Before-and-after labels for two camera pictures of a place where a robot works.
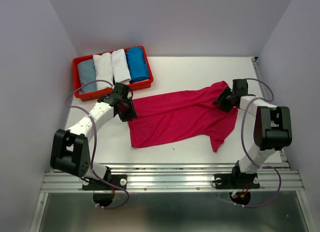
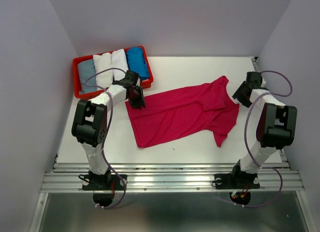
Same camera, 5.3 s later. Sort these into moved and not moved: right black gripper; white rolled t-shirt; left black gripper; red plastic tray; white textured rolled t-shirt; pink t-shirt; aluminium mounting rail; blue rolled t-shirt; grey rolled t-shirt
Moved: left black gripper; pink t-shirt; right black gripper
Not moved: white rolled t-shirt; white textured rolled t-shirt; grey rolled t-shirt; red plastic tray; blue rolled t-shirt; aluminium mounting rail
